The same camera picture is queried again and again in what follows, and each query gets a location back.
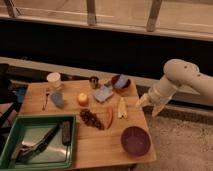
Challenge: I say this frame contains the purple bowl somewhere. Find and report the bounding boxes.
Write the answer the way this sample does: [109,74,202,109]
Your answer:
[121,126,151,157]

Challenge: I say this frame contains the dark brush block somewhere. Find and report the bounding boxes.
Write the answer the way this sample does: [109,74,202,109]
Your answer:
[62,121,71,146]

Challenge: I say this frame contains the yellow round fruit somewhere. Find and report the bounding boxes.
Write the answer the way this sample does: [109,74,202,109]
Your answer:
[77,93,89,106]

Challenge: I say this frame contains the red bowl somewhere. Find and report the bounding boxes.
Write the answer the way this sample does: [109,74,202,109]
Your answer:
[111,74,131,92]

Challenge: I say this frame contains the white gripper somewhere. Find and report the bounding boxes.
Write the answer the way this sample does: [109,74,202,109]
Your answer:
[136,76,176,117]

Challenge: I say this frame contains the small metal cup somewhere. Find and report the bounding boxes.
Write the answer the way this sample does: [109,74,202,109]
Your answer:
[89,76,99,89]

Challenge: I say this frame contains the green tray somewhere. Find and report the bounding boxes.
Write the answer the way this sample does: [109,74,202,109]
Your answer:
[0,115,76,171]

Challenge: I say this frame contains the wooden table board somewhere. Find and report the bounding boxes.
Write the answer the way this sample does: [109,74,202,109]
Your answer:
[19,80,156,169]

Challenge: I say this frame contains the black tongs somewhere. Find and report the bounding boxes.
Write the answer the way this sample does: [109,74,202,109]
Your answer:
[11,124,60,163]

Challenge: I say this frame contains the metal fork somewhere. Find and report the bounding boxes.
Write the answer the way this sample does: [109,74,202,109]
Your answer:
[42,88,50,111]

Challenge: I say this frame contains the white plastic cup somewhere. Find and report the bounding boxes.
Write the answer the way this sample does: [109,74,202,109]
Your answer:
[47,72,61,89]

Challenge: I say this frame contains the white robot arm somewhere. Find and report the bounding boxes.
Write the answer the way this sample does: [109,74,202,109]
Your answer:
[136,59,213,117]

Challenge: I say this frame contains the bunch of dark grapes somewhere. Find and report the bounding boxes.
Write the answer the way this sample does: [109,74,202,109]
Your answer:
[80,109,105,130]

